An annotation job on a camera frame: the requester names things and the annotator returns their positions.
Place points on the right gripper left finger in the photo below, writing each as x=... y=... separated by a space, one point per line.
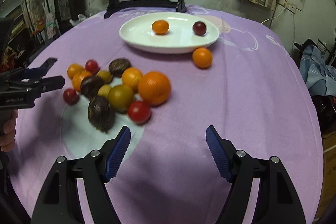
x=58 y=200

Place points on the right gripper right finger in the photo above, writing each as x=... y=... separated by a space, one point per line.
x=277 y=198

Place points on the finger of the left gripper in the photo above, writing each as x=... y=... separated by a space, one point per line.
x=40 y=86
x=40 y=72

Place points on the small red tomato back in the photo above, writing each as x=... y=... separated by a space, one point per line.
x=92 y=67

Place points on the small red tomato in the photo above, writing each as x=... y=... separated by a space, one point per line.
x=92 y=67
x=71 y=97

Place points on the red cherry tomato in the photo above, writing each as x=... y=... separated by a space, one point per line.
x=139 y=112

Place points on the person's left hand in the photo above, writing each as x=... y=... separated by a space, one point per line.
x=9 y=132

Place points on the small red tomato left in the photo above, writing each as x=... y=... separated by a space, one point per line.
x=71 y=97

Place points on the small orange left front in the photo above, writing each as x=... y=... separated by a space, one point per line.
x=78 y=78

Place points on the dark passion fruit middle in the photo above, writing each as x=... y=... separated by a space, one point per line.
x=90 y=86

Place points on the dark passion fruit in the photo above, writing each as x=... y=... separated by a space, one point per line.
x=100 y=114
x=90 y=86
x=118 y=66

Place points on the small green fruit back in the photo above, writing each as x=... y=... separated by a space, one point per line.
x=106 y=76

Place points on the small yellow-green fruit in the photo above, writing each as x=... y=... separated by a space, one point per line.
x=104 y=91

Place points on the white plastic bag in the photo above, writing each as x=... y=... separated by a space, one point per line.
x=80 y=19

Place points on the dark passion fruit front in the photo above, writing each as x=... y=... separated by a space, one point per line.
x=100 y=114

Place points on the dark passion fruit back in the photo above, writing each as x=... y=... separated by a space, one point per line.
x=118 y=66

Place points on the olive green fruit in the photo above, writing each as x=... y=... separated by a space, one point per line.
x=120 y=97

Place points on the small orange in pile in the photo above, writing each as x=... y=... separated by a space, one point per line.
x=131 y=78

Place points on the large orange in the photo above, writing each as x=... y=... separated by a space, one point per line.
x=154 y=88

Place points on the purple tablecloth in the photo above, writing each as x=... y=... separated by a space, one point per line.
x=253 y=94

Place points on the small orange on plate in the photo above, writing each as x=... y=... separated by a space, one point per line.
x=160 y=27

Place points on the blue clothes pile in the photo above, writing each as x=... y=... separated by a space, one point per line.
x=318 y=77

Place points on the small orange beside plate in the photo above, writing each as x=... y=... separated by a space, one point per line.
x=202 y=58

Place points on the dark red plum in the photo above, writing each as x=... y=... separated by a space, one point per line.
x=199 y=28

